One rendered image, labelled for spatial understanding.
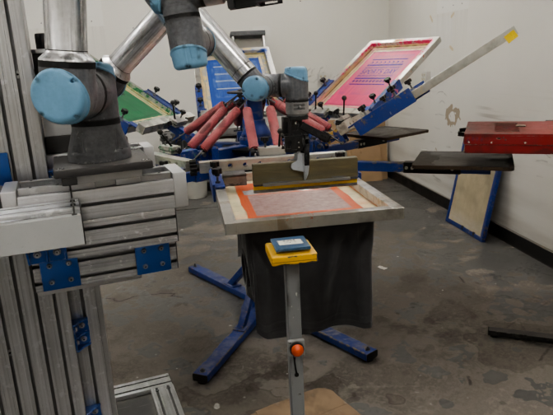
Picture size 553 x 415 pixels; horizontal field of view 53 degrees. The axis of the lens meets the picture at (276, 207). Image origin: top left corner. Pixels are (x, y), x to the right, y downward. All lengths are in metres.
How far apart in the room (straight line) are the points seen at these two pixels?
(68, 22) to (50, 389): 1.05
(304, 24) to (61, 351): 5.31
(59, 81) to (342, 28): 5.58
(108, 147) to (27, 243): 0.29
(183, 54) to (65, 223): 0.44
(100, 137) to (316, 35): 5.32
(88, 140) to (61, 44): 0.24
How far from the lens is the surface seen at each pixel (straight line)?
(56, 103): 1.25
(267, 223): 1.74
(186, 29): 1.20
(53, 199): 1.40
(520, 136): 2.68
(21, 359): 1.75
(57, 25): 1.27
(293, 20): 6.52
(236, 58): 1.71
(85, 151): 1.39
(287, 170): 1.84
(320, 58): 6.57
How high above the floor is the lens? 1.48
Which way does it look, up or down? 15 degrees down
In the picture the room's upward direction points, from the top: 3 degrees counter-clockwise
